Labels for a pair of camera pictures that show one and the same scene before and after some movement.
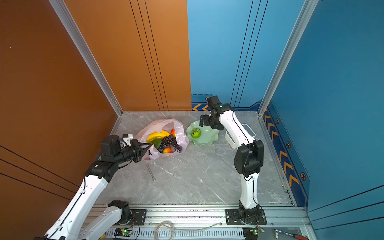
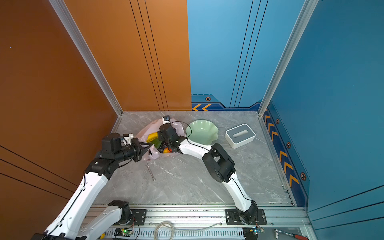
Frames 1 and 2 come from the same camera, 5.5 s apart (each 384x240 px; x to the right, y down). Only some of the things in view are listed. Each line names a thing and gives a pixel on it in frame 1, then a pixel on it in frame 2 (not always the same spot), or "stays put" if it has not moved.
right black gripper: x=206 y=123 → x=160 y=135
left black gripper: x=138 y=147 stays put
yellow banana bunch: x=155 y=135 stays put
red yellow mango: x=167 y=150 stays put
